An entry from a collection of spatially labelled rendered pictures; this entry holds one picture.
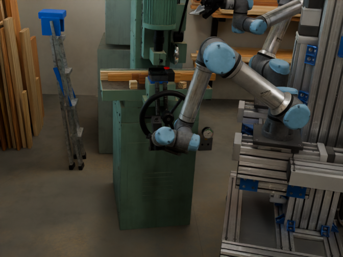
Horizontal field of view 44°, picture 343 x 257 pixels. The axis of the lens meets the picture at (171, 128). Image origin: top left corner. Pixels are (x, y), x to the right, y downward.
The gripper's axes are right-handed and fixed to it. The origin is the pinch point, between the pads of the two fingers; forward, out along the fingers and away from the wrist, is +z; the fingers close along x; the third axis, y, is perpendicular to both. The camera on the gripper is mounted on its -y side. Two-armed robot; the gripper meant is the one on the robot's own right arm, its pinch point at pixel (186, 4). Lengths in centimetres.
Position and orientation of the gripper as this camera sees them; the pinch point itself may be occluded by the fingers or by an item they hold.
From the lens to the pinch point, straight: 228.1
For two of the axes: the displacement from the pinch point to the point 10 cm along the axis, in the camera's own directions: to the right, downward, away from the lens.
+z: -9.8, 0.3, -2.0
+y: 1.6, -5.0, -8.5
